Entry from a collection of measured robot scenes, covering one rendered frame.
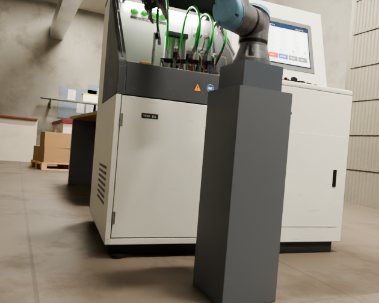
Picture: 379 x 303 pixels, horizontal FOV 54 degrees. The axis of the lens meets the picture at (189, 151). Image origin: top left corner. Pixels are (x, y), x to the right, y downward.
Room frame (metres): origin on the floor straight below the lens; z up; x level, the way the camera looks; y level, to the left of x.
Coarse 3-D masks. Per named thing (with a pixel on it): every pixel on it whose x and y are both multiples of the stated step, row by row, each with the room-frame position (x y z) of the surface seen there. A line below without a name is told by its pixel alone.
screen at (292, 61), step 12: (276, 24) 2.40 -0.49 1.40; (288, 24) 2.44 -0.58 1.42; (300, 24) 2.47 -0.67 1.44; (276, 36) 2.38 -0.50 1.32; (288, 36) 2.41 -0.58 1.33; (300, 36) 2.45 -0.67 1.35; (276, 48) 2.36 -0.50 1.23; (288, 48) 2.39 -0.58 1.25; (300, 48) 2.43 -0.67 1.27; (312, 48) 2.47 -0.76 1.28; (276, 60) 2.34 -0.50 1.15; (288, 60) 2.37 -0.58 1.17; (300, 60) 2.41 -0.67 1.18; (312, 60) 2.44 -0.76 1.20; (312, 72) 2.42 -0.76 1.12
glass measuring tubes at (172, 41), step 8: (168, 32) 2.34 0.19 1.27; (176, 32) 2.36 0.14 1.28; (168, 40) 2.35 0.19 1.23; (176, 40) 2.39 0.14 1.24; (184, 40) 2.39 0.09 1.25; (168, 48) 2.35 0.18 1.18; (184, 48) 2.39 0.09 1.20; (168, 56) 2.36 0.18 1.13; (184, 56) 2.39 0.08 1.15; (168, 64) 2.38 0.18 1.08; (176, 64) 2.38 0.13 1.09; (184, 64) 2.41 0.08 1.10
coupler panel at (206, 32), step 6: (192, 30) 2.43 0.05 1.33; (204, 30) 2.46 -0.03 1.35; (192, 36) 2.44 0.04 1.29; (192, 42) 2.44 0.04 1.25; (192, 48) 2.44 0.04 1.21; (198, 48) 2.45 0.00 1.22; (204, 48) 2.47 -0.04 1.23; (198, 54) 2.45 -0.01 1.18; (198, 66) 2.43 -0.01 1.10; (204, 72) 2.47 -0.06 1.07
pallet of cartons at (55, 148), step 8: (40, 136) 6.36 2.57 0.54; (48, 136) 6.13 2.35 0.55; (56, 136) 6.20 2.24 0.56; (64, 136) 6.28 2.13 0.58; (40, 144) 6.32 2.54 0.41; (48, 144) 6.14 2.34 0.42; (56, 144) 6.21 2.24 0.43; (64, 144) 6.29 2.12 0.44; (40, 152) 6.25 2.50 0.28; (48, 152) 6.13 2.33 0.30; (56, 152) 6.21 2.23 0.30; (64, 152) 6.30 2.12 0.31; (32, 160) 6.57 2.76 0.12; (40, 160) 6.22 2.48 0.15; (48, 160) 6.14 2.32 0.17; (56, 160) 6.22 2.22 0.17; (64, 160) 6.31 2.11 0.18; (40, 168) 6.10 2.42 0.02; (48, 168) 6.44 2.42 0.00; (56, 168) 6.52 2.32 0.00; (64, 168) 6.61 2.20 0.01
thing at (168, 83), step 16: (128, 64) 1.76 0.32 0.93; (144, 64) 1.79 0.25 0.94; (128, 80) 1.77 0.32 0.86; (144, 80) 1.79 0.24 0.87; (160, 80) 1.82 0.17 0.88; (176, 80) 1.85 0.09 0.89; (192, 80) 1.88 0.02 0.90; (208, 80) 1.91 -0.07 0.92; (144, 96) 1.80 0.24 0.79; (160, 96) 1.82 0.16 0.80; (176, 96) 1.85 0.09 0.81; (192, 96) 1.88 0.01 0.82
